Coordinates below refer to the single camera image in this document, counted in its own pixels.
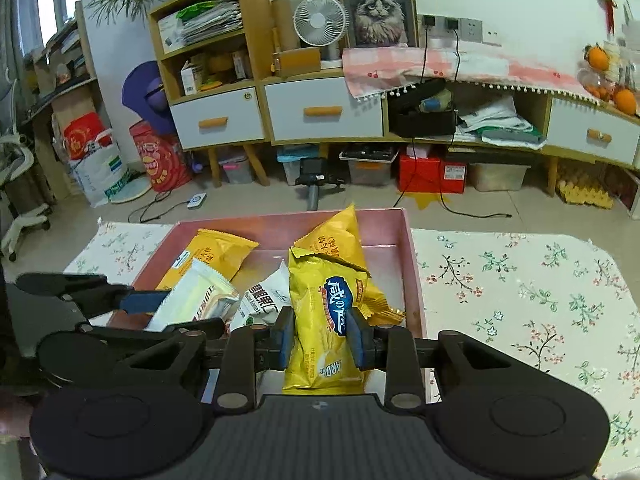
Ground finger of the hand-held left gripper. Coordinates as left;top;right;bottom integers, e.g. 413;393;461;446
36;322;177;389
15;272;171;319

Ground pink cardboard box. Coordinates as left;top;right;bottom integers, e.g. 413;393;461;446
106;207;429;403

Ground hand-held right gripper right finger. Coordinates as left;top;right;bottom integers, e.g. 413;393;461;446
346;306;533;410

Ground red printed bag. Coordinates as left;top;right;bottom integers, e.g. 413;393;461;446
129;121;194;193

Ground framed cat picture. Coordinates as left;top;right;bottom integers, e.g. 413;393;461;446
330;0;420;50

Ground purple round cushion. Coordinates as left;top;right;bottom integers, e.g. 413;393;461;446
121;60;176;134

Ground small white carton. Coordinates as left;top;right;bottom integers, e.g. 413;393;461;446
180;62;206;96

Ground tall wooden shelf cabinet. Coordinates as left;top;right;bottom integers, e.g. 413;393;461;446
148;0;274;189

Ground window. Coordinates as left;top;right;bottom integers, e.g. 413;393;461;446
10;0;84;77

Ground cream white snack packet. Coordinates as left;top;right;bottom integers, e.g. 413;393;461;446
145;258;241;332

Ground stack of papers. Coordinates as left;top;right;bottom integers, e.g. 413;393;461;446
157;0;245;51

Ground black box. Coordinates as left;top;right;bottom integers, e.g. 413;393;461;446
389;80;459;137

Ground thin floor cable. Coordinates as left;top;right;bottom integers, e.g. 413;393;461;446
129;194;194;224

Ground black grey floor device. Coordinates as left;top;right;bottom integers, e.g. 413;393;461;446
295;157;346;211

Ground orange fruit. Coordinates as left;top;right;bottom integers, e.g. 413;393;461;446
586;46;611;71
614;89;639;115

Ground floral tablecloth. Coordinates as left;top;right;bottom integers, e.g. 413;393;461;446
64;219;639;480

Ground pink cherry cloth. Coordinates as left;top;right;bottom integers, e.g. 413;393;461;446
341;45;601;107

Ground white drawer orange handle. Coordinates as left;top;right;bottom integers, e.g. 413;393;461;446
546;97;640;169
169;86;266;151
263;77;386;142

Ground red box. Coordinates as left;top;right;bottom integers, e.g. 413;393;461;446
398;152;469;194

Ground white shopping bag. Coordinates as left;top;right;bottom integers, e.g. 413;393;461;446
70;130;132;207

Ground stack of white green bags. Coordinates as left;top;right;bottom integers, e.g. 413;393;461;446
455;95;546;150

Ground clear storage bin black contents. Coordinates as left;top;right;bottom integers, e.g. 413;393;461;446
340;145;399;185

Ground white grey office chair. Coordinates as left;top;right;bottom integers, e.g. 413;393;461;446
0;77;54;262

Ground yellow cracker packet blue label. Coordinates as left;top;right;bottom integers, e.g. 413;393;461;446
282;247;374;396

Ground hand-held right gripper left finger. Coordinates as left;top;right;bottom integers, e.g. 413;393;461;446
115;306;297;409

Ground plain yellow snack packet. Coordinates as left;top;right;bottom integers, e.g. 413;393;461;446
289;204;407;330

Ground white round floor base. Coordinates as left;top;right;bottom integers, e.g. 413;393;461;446
110;180;154;205

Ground blue lid storage bin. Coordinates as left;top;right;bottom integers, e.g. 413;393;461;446
276;146;321;186

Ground small wooden box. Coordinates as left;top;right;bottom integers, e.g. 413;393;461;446
272;47;322;77

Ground small white fan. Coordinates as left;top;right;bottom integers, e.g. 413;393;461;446
293;0;350;69

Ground cluttered dark desk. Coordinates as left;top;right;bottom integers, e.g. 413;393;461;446
22;2;99;127

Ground yellow egg cartons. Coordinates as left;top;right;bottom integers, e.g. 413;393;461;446
556;160;616;209

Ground clear bag of fruit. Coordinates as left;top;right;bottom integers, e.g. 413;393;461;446
577;62;619;101

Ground low wooden cabinet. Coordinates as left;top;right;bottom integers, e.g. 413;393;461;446
261;72;640;199

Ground small clear storage bin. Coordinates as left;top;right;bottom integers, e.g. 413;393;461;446
218;149;254;185

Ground red gift bag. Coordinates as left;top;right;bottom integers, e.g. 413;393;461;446
64;112;109;161

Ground clear storage bin white contents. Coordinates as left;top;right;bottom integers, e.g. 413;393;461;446
467;160;529;192

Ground yellow snack packet white label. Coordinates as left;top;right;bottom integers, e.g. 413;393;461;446
156;228;260;291

